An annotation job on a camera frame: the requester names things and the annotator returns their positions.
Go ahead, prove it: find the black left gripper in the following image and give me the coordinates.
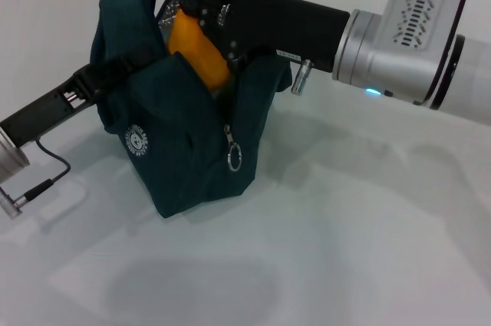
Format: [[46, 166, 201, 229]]
[[0, 51, 154, 149]]

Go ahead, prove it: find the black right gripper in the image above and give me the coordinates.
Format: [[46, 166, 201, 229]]
[[180, 0, 351, 74]]

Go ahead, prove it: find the yellow orange pear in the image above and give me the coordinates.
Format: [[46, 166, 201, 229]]
[[167, 9, 233, 91]]

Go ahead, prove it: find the dark teal insulated lunch bag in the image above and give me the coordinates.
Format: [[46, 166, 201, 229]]
[[90, 0, 292, 219]]

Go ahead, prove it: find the left arm cable with connector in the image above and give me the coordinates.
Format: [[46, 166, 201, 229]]
[[0, 140, 72, 219]]

